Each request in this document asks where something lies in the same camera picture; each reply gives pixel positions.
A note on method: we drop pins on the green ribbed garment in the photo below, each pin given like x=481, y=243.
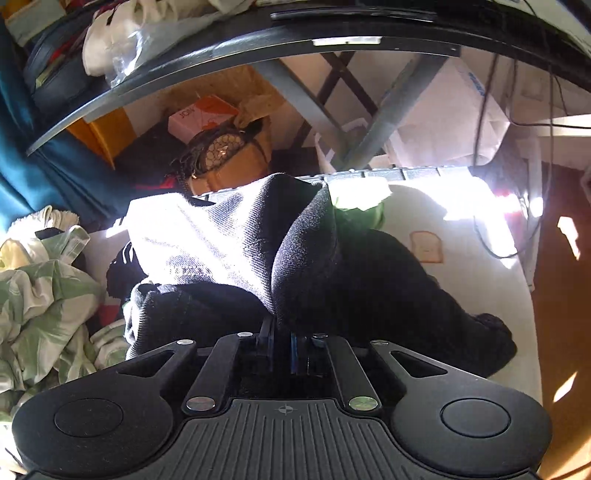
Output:
x=372, y=218

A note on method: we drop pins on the black denim jeans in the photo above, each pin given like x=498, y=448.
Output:
x=278, y=248

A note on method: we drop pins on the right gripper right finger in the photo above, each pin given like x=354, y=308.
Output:
x=334, y=368

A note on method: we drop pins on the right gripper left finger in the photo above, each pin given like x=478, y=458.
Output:
x=219, y=377

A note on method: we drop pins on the black desk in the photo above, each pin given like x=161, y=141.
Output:
x=554, y=34

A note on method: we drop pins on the clear plastic bag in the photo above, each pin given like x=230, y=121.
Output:
x=123, y=37

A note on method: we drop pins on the green white floral sheet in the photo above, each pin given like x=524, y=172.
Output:
x=47, y=300

